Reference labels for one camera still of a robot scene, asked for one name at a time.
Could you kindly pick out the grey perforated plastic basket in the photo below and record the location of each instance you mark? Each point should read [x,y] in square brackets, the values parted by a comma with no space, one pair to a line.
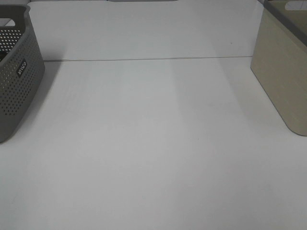
[21,67]

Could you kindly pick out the beige plastic storage bin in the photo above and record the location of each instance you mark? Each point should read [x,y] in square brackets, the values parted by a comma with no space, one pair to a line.
[279,60]

